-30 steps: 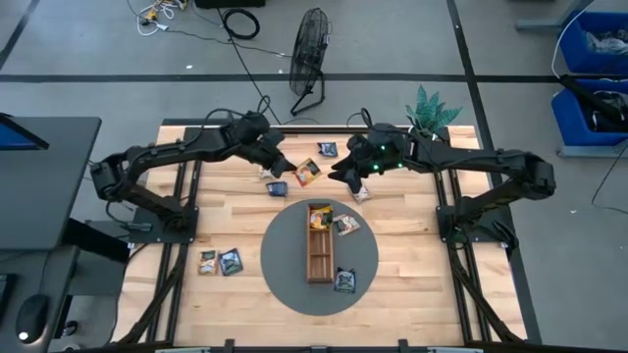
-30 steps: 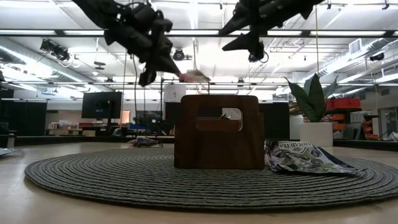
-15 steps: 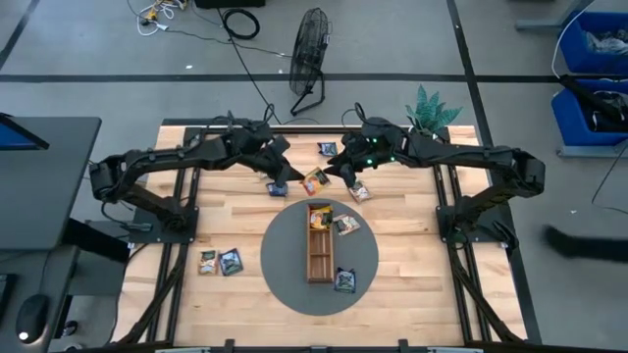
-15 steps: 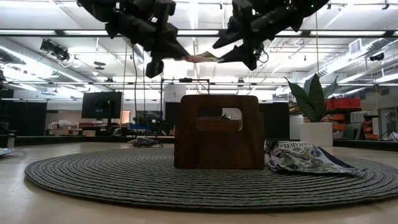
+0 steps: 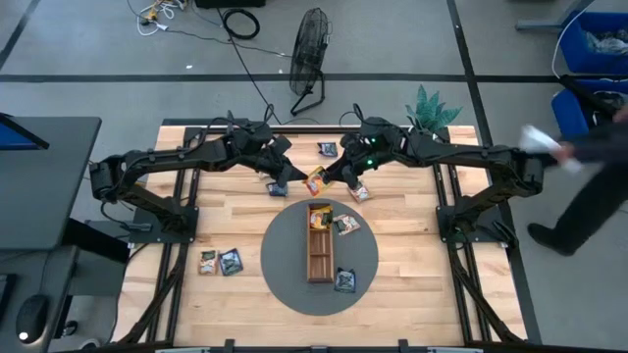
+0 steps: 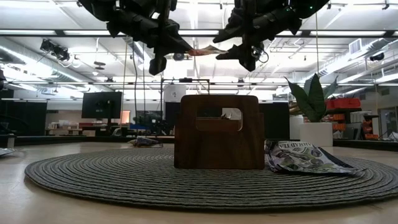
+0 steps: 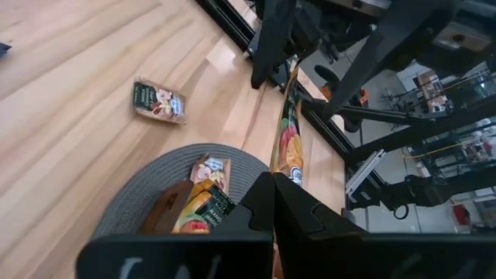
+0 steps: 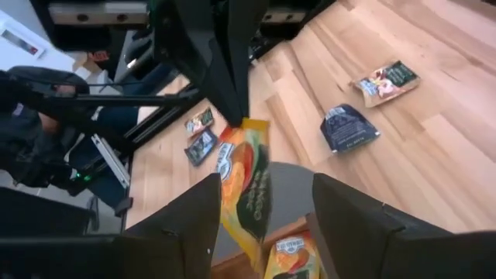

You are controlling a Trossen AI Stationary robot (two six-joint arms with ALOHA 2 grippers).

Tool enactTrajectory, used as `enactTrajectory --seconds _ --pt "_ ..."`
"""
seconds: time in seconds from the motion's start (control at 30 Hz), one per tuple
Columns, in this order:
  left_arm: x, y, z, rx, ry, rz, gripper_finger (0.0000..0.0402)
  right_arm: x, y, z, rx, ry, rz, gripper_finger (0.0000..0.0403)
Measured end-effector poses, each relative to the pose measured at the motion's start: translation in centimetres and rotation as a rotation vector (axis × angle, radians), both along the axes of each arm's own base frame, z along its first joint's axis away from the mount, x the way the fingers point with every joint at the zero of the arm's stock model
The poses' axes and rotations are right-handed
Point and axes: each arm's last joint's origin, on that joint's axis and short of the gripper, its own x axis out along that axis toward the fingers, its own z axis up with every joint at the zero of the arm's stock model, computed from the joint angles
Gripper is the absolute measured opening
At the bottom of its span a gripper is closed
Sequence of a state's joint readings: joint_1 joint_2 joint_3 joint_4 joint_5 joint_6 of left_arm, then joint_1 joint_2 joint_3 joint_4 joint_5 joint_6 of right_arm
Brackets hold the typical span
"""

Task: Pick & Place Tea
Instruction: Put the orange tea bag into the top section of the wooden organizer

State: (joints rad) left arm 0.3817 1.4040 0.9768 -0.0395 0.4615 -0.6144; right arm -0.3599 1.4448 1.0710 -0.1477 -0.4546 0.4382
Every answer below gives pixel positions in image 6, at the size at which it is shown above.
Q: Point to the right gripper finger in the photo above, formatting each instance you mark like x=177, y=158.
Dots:
x=236, y=53
x=236, y=35

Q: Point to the dark cabinet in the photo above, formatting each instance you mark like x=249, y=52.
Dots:
x=21, y=118

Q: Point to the white panel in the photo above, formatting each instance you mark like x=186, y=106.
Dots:
x=174, y=93

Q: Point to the wooden tea organizer box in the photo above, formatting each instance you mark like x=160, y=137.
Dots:
x=217, y=149

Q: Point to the round black ceiling lamp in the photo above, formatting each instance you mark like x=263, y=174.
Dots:
x=178, y=57

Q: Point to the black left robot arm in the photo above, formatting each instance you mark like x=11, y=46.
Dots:
x=99, y=7

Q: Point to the dark blue tea packet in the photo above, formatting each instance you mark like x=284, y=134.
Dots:
x=304, y=158
x=144, y=142
x=4, y=152

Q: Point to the black cabinet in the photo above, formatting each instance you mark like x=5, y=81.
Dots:
x=275, y=121

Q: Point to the overhead LED light bar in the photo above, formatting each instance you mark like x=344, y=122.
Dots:
x=93, y=36

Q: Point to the black computer monitor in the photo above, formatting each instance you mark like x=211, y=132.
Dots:
x=101, y=105

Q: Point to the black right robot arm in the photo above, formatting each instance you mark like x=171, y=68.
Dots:
x=311, y=7

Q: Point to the orange tea packet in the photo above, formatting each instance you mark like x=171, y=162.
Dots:
x=202, y=52

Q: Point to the white cylindrical bin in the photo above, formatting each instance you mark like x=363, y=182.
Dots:
x=293, y=129

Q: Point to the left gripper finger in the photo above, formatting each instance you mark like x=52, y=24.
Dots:
x=175, y=40
x=174, y=50

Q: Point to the white plant pot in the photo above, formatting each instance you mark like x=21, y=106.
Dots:
x=315, y=133

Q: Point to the red storage bins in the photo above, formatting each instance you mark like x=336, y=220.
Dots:
x=342, y=104

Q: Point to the black background frame stand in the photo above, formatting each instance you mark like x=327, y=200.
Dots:
x=161, y=102

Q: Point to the green potted plant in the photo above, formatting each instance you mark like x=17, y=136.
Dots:
x=312, y=99

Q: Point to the round grey woven placemat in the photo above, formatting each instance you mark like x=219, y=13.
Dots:
x=124, y=180

